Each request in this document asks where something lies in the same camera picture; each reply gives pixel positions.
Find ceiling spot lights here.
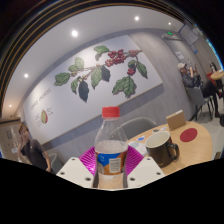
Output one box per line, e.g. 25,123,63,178
8,14,174,109

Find white and blue paper sheet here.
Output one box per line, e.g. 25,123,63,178
128,134,149,156

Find black mug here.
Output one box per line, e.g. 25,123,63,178
144,130,181,169

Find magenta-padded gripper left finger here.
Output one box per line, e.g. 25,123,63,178
55,146,99,189

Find white wall notice board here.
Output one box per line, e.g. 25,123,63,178
179,23,201,46

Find small brown cardboard box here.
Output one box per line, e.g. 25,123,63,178
165,109,187,132

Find white paper door notice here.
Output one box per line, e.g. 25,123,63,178
174,50,185,61

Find grey chair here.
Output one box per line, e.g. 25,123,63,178
184,86,214,121
46,152,64,174

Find clear red-capped drink bottle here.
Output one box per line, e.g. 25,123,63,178
94,106,130,190

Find flat round red coaster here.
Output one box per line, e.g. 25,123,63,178
179,127,198,143

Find grey armchair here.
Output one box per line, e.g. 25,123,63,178
109,116,158,141

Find person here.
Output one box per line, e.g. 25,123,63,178
177,62,223,118
18,123,52,173

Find coffee branch wall mural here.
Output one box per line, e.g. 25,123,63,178
22,34,164,144

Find round wooden table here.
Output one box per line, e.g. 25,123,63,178
210,70,224,81

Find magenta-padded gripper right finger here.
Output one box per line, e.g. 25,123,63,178
123,145,166,189

